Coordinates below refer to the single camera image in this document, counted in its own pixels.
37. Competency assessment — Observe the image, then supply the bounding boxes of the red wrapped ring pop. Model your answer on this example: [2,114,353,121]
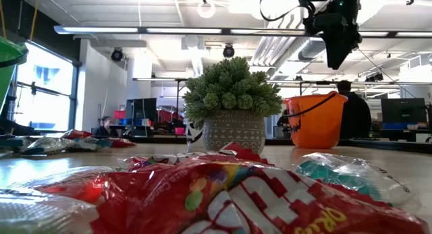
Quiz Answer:
[23,165,117,208]

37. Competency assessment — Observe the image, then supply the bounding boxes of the green plastic bucket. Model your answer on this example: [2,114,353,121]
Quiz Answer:
[0,36,30,109]

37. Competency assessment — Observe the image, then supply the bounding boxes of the long ceiling light bar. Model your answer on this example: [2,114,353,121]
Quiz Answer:
[53,24,432,38]

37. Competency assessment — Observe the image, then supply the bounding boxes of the orange plastic bucket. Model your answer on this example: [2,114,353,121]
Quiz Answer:
[282,90,349,150]

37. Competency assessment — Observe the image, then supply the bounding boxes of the green potted artificial plant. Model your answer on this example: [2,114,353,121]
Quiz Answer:
[183,56,284,154]

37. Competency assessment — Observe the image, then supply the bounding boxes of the silver blue candy bar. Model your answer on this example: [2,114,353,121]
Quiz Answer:
[0,136,28,159]
[72,138,114,151]
[23,136,77,156]

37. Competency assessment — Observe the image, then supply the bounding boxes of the white ring lamp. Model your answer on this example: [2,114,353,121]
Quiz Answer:
[196,0,217,20]

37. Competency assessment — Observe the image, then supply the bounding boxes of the large bright window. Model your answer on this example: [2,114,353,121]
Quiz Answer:
[13,41,80,132]

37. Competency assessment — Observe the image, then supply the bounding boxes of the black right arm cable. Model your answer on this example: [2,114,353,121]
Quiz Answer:
[259,0,317,23]

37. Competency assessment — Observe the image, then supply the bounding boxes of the person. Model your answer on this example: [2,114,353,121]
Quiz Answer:
[335,80,373,141]
[91,115,118,138]

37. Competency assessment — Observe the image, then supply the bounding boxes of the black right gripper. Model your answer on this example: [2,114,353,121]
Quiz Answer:
[303,0,364,70]

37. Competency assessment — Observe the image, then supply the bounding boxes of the gray air duct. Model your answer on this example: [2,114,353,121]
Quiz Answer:
[296,38,327,62]

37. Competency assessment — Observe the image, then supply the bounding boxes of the green wrapped ring pop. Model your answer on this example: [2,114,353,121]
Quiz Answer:
[0,188,101,234]

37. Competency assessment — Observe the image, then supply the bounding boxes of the black ceiling speaker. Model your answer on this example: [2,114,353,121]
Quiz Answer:
[110,47,124,63]
[221,43,236,59]

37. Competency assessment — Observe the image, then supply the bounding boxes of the teal wrapped ring pop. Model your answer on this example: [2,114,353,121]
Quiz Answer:
[292,152,418,210]

